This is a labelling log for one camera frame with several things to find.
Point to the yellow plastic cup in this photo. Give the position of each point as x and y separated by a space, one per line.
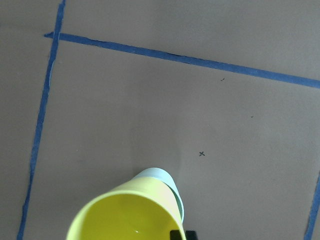
144 208

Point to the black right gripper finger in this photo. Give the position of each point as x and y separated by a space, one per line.
188 235

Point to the light green plastic cup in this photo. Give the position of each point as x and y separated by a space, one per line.
166 178

